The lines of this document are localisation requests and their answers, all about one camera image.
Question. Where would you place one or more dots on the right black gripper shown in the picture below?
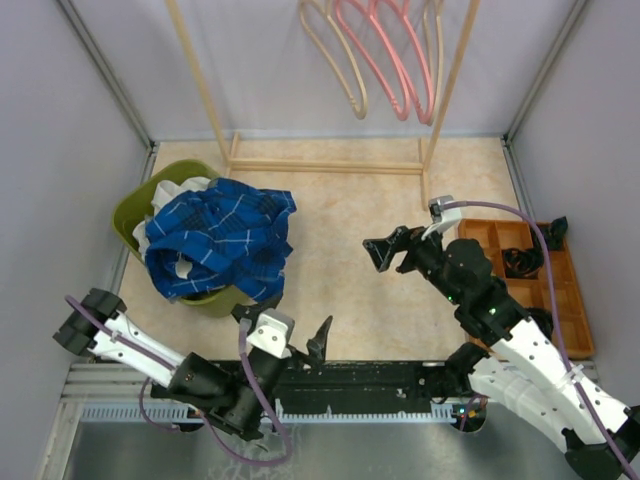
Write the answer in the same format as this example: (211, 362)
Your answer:
(404, 238)

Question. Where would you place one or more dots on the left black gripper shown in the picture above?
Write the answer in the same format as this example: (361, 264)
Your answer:
(316, 347)

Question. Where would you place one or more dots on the blue plaid shirt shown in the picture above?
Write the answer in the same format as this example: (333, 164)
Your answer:
(230, 234)

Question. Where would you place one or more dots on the light wooden hanger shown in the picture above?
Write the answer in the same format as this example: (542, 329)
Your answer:
(434, 40)

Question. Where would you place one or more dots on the white shirt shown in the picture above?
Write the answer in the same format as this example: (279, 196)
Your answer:
(165, 192)

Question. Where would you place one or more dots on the wooden hanger with blue shirt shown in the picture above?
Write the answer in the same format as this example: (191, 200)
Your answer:
(319, 22)

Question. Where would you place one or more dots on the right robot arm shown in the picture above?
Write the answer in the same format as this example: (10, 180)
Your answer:
(516, 365)

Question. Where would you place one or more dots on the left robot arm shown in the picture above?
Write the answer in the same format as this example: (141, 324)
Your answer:
(231, 401)

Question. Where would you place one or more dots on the wooden compartment tray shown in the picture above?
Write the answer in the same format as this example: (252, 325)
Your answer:
(554, 285)

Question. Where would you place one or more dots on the dark rolled cloth in tray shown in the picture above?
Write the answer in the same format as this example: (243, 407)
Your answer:
(554, 233)

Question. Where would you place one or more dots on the wooden clothes rack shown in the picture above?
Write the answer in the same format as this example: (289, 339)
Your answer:
(426, 146)

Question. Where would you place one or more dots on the olive green plastic basket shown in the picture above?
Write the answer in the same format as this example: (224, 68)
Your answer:
(134, 207)

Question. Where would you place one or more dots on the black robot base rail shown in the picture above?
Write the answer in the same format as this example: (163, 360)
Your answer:
(335, 392)

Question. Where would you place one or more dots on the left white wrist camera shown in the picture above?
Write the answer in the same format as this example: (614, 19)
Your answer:
(272, 333)

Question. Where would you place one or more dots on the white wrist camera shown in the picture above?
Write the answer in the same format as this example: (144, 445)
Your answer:
(444, 215)
(272, 333)

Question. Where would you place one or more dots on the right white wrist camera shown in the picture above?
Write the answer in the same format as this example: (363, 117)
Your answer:
(444, 215)

